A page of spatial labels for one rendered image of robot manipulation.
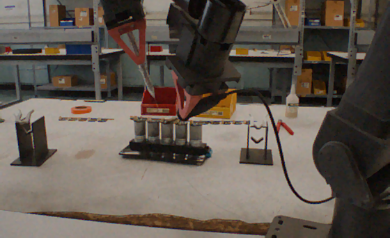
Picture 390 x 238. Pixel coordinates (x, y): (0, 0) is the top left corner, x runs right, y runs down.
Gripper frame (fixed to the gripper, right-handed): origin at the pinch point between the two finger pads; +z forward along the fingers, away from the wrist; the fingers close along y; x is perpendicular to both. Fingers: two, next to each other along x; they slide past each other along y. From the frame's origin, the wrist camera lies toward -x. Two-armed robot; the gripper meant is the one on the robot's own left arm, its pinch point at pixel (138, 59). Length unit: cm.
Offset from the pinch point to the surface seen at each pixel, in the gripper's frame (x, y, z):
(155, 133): 2.1, 1.0, 14.4
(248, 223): -4.8, -26.2, 21.3
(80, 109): 19.7, 36.4, 10.9
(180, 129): -2.5, -1.4, 14.7
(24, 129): 24.4, 1.4, 4.5
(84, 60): 40, 263, 8
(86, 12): 33, 440, -45
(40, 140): 22.6, 1.9, 7.7
